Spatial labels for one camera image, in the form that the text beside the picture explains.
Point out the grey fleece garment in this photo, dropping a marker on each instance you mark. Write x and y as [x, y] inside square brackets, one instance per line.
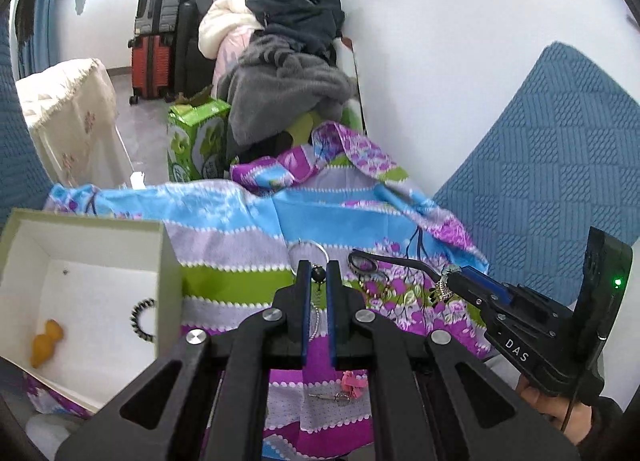
[285, 86]

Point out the small black suitcase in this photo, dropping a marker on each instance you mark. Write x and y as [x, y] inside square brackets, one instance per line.
[160, 1]

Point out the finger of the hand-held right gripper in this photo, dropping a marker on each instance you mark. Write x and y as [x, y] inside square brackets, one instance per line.
[467, 295]
[485, 283]

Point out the floral striped bedsheet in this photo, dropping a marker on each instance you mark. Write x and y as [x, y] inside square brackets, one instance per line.
[240, 221]

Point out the cream blanket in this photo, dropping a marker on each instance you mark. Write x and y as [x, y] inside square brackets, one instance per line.
[222, 23]

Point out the large black suitcase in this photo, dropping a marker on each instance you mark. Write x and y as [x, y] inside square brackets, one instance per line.
[192, 56]

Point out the dark navy jacket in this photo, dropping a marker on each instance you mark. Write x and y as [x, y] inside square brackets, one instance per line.
[295, 16]

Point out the green carton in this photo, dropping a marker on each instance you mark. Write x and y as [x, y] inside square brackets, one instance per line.
[197, 141]

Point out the red suitcase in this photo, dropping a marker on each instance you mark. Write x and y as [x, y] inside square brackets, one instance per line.
[152, 68]

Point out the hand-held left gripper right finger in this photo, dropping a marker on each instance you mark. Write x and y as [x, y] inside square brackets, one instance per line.
[331, 311]

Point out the yellow gourd pendant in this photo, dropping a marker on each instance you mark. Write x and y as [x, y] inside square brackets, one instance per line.
[45, 343]

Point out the blue knitted cushion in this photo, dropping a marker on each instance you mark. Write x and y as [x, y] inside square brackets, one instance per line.
[20, 166]
[550, 151]

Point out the person's right hand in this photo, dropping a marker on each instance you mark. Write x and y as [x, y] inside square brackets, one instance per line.
[555, 411]

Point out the thin dark pole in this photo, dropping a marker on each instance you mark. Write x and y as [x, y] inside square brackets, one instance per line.
[356, 71]

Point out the pale green cardboard box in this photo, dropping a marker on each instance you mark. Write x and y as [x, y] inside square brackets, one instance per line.
[90, 271]

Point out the small silver pin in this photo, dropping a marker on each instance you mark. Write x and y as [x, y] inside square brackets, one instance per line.
[330, 396]

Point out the pink cloth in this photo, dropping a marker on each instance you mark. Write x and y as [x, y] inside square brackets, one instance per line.
[230, 58]

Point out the cream lace tablecloth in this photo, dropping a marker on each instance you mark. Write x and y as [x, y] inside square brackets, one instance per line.
[65, 106]

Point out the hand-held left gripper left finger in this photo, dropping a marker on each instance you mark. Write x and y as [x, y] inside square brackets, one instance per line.
[304, 311]

